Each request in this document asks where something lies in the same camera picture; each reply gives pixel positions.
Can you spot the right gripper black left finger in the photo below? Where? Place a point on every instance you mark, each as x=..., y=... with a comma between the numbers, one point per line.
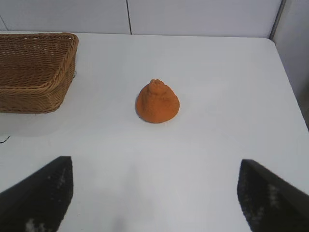
x=38, y=198

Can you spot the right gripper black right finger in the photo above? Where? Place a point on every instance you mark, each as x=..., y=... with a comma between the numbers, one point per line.
x=272, y=203

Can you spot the bumpy orange fruit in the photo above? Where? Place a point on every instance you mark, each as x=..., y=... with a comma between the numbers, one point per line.
x=157, y=104

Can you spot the woven wicker basket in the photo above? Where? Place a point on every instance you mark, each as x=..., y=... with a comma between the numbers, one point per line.
x=29, y=96

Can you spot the small black debris squiggle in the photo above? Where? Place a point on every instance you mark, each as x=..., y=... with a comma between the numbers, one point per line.
x=4, y=140

